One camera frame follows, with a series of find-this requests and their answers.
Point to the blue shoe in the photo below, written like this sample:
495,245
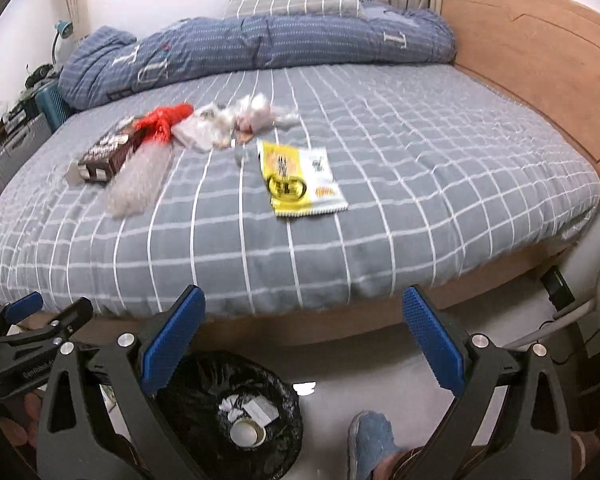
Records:
372,440

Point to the bed with grey checked sheet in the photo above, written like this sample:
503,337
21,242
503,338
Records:
380,210

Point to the blue desk lamp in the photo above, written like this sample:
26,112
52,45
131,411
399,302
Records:
62,29

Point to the grey checked pillow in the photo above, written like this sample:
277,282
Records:
290,0

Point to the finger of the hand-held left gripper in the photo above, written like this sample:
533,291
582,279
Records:
22,306
65,320

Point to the white paper scrap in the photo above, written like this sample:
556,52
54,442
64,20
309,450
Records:
304,389

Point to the yellow paper cup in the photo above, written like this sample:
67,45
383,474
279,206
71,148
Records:
240,442

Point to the grey suitcase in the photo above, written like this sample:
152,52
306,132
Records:
15,155

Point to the black power adapter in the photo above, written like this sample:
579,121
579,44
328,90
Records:
557,287

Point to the wooden headboard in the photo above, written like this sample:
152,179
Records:
530,50

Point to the dark clutter pile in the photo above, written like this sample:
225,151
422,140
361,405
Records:
40,75

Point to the yellow and white packet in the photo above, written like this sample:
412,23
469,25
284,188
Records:
300,180

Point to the clear plastic bag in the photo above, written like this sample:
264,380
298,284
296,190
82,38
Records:
200,130

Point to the brown cookie box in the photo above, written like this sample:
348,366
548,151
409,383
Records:
110,150

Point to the trash bin with black liner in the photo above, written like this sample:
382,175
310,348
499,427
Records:
200,385

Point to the person's leg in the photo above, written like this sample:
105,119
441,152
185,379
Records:
410,465

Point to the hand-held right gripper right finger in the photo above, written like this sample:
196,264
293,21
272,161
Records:
432,340

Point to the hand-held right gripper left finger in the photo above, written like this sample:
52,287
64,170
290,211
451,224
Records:
175,340

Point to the teal suitcase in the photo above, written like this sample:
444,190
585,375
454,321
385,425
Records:
52,105

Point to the red plastic bag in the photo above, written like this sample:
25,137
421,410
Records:
162,120

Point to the pinkish white plastic bag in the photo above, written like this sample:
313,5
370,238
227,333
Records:
255,110

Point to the person's left hand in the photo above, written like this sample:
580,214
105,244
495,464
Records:
25,417

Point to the clear bubble wrap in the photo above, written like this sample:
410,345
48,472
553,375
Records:
135,185

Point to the white tissue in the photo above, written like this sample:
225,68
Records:
230,405

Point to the small white cardboard box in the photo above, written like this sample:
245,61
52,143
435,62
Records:
260,410

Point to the blue checked duvet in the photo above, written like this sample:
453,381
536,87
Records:
280,45

